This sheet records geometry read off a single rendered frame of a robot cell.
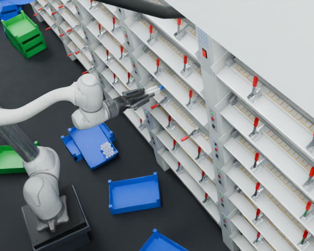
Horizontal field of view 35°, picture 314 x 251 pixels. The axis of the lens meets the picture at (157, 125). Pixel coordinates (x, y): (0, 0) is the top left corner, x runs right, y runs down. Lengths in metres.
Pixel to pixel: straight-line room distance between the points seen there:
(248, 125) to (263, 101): 0.21
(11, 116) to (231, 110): 1.01
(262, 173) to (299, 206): 0.19
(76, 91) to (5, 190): 1.38
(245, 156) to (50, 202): 1.15
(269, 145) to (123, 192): 1.51
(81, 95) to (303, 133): 1.01
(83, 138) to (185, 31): 1.58
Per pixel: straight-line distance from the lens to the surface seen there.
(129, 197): 3.05
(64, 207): 2.81
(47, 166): 2.76
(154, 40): 2.21
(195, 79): 2.00
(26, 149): 2.70
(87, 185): 3.19
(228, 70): 1.73
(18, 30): 4.36
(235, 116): 1.84
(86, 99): 2.16
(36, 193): 2.64
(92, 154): 3.28
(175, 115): 2.40
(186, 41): 1.88
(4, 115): 2.34
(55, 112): 3.70
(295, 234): 1.99
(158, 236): 2.86
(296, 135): 1.53
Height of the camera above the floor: 2.47
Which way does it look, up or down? 47 degrees down
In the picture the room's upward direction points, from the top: 14 degrees counter-clockwise
